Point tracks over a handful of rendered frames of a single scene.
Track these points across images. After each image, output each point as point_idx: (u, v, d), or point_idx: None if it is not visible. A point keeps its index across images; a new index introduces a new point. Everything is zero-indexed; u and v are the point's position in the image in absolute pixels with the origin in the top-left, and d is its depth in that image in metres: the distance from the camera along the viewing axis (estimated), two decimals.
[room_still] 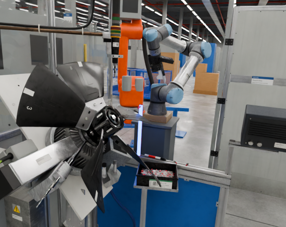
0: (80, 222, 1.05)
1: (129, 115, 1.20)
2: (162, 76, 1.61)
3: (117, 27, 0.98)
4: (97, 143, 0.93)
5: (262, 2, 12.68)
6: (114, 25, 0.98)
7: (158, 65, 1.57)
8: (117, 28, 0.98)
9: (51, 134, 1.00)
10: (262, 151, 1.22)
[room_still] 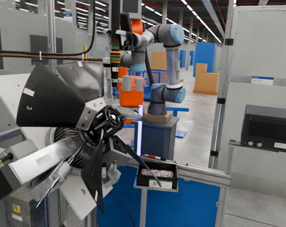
0: (80, 222, 1.05)
1: (129, 115, 1.20)
2: (109, 35, 1.02)
3: (117, 53, 1.00)
4: (97, 143, 0.93)
5: (262, 2, 12.68)
6: (113, 51, 1.00)
7: None
8: (117, 54, 1.01)
9: (51, 134, 1.00)
10: (262, 151, 1.22)
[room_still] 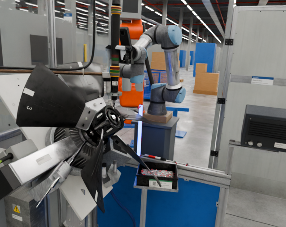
0: (80, 222, 1.05)
1: (129, 115, 1.20)
2: (109, 50, 1.04)
3: (116, 67, 1.02)
4: (97, 143, 0.93)
5: (262, 2, 12.68)
6: (113, 65, 1.02)
7: None
8: (116, 68, 1.02)
9: (51, 134, 1.00)
10: (262, 151, 1.22)
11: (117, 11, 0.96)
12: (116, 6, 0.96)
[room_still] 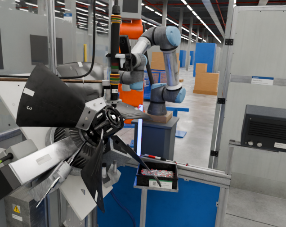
0: (80, 222, 1.05)
1: (129, 112, 1.20)
2: (108, 58, 1.05)
3: (116, 75, 1.03)
4: (97, 143, 0.93)
5: (262, 2, 12.68)
6: (113, 74, 1.03)
7: None
8: (116, 76, 1.03)
9: (51, 134, 1.00)
10: (262, 151, 1.22)
11: (117, 20, 0.97)
12: (116, 15, 0.97)
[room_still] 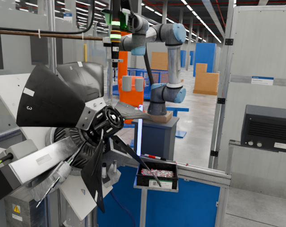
0: (80, 222, 1.05)
1: (129, 112, 1.20)
2: (107, 15, 1.01)
3: (117, 32, 0.98)
4: (97, 143, 0.93)
5: (262, 2, 12.68)
6: (114, 30, 0.99)
7: None
8: (117, 33, 0.99)
9: (51, 134, 1.00)
10: (262, 151, 1.22)
11: None
12: None
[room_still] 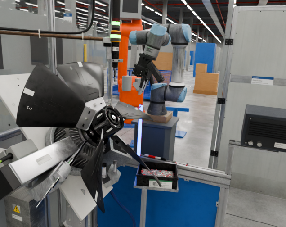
0: (80, 222, 1.05)
1: (129, 112, 1.20)
2: (138, 86, 1.24)
3: (117, 32, 0.98)
4: (97, 143, 0.93)
5: (262, 2, 12.68)
6: (114, 30, 0.99)
7: (143, 69, 1.20)
8: (117, 33, 0.99)
9: (51, 134, 1.00)
10: (262, 151, 1.22)
11: None
12: None
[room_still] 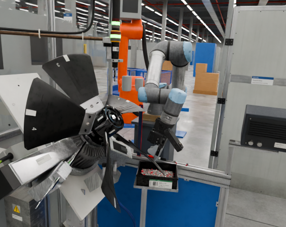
0: (80, 222, 1.05)
1: (141, 151, 1.09)
2: (154, 153, 1.12)
3: (117, 32, 0.98)
4: None
5: (262, 2, 12.68)
6: (114, 30, 0.99)
7: (160, 137, 1.08)
8: (117, 33, 0.99)
9: None
10: (262, 151, 1.22)
11: None
12: None
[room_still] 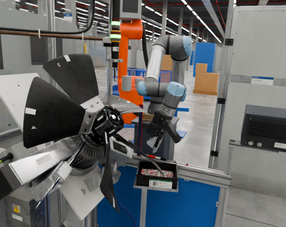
0: (80, 222, 1.05)
1: (141, 151, 1.09)
2: (153, 145, 1.16)
3: (117, 32, 0.98)
4: None
5: (262, 2, 12.68)
6: (114, 30, 0.99)
7: (158, 129, 1.12)
8: (117, 33, 0.99)
9: None
10: (262, 151, 1.22)
11: None
12: None
